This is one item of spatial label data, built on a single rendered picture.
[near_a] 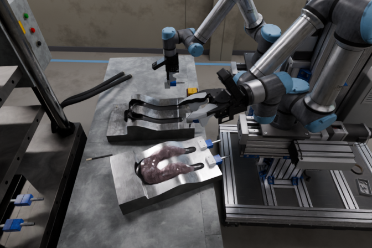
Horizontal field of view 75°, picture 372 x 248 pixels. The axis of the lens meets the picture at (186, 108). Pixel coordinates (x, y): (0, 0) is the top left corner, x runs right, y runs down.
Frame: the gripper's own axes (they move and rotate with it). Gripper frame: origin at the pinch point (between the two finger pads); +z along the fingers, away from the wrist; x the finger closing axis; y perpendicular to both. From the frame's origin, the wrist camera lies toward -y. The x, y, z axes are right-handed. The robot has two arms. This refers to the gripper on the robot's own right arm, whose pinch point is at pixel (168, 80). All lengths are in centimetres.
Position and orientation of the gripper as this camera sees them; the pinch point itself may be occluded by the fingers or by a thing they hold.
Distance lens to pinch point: 159.3
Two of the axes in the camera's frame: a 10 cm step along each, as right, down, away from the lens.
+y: 10.0, -0.5, 0.4
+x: -0.6, -7.0, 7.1
